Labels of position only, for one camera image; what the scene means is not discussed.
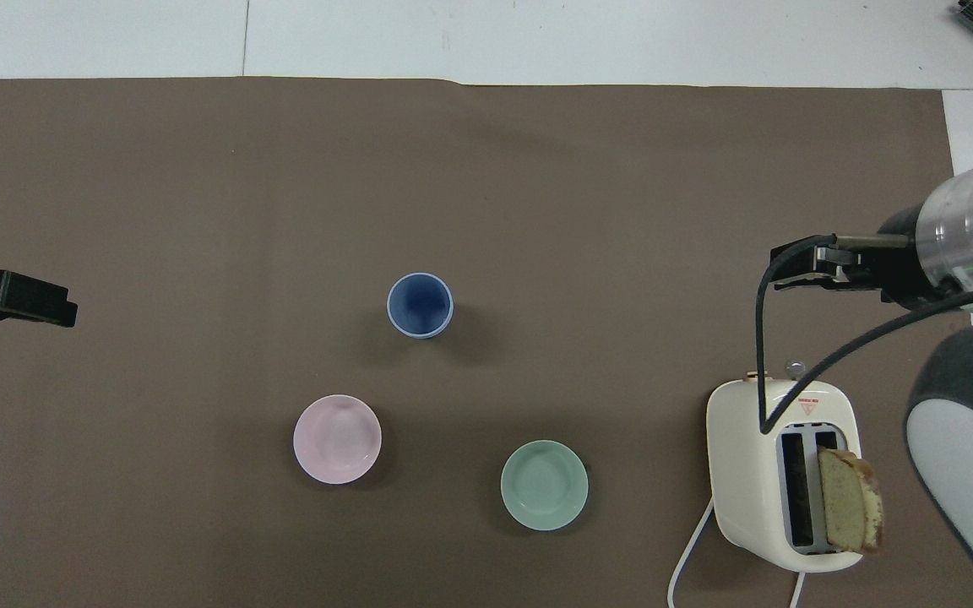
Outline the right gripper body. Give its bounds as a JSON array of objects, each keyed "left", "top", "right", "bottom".
[{"left": 841, "top": 206, "right": 943, "bottom": 311}]

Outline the cream toaster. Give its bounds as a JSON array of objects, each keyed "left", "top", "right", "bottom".
[{"left": 705, "top": 361, "right": 864, "bottom": 574}]

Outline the pink plate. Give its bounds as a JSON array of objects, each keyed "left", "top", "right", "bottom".
[{"left": 293, "top": 394, "right": 383, "bottom": 486}]

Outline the white power cable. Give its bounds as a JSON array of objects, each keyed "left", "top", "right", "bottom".
[{"left": 667, "top": 497, "right": 808, "bottom": 608}]

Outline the green plate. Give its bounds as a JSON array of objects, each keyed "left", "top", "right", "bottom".
[{"left": 500, "top": 440, "right": 590, "bottom": 532}]

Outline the blue cup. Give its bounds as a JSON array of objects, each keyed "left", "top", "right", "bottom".
[{"left": 386, "top": 272, "right": 455, "bottom": 339}]

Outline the bread slice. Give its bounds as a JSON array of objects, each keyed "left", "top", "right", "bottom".
[{"left": 817, "top": 448, "right": 884, "bottom": 556}]

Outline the black cable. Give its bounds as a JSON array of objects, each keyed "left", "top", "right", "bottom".
[{"left": 755, "top": 233, "right": 973, "bottom": 436}]

